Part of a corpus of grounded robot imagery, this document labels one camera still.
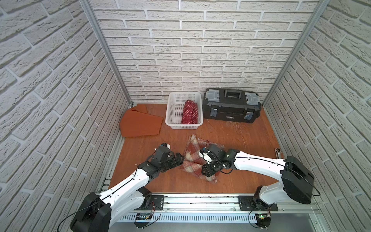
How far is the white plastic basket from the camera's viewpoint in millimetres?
1014

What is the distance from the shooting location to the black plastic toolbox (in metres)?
0.99

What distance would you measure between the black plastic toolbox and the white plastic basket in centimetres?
7

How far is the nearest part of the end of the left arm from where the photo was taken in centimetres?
60

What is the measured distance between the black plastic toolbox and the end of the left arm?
0.45 m
